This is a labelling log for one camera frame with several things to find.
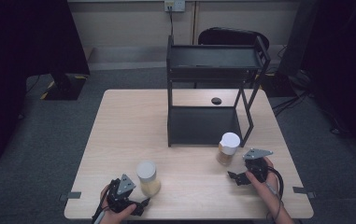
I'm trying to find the grey table bracket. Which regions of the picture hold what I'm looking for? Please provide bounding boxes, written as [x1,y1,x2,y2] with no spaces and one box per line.
[58,191,82,203]
[292,185,317,200]

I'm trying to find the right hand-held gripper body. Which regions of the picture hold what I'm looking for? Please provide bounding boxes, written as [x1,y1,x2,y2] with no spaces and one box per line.
[242,147,275,185]

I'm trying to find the jar of brown powder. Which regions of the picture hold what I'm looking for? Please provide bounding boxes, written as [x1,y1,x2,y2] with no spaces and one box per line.
[216,132,242,167]

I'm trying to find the hand-held gripper cable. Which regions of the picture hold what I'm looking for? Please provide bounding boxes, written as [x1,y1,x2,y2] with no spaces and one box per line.
[267,166,285,224]
[91,186,111,224]

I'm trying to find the black power cable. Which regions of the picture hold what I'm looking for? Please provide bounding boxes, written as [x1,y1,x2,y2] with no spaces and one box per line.
[167,6,175,37]

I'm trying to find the jar of yellow powder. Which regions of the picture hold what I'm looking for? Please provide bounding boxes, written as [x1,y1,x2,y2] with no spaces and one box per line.
[135,160,162,198]

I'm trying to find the white wall outlet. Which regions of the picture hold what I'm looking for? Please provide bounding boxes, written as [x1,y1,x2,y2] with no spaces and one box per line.
[164,0,187,13]

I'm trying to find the left hand-held gripper cable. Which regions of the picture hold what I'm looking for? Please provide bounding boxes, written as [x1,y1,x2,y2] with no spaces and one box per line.
[91,186,111,224]

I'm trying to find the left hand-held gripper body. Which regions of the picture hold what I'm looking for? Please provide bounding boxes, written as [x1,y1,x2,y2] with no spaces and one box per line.
[106,174,137,215]

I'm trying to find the floor cables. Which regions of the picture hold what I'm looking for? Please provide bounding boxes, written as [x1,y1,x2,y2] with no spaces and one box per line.
[270,69,343,134]

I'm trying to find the right hand-held gripper cable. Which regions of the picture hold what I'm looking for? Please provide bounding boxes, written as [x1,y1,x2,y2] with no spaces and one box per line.
[267,166,285,224]

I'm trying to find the dark curtain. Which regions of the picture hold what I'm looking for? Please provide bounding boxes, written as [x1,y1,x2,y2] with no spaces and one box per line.
[0,0,91,171]

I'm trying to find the black metal shelf rack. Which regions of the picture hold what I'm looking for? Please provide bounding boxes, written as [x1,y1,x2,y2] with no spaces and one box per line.
[165,34,272,148]

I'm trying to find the person's left hand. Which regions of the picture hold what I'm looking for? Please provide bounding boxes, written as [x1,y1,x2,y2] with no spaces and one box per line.
[98,185,138,224]

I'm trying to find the person's right hand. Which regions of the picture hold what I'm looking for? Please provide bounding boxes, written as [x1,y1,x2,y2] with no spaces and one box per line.
[245,156,280,201]

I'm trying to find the black stand base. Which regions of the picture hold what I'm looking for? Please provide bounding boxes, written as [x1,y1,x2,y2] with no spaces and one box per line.
[39,72,88,102]

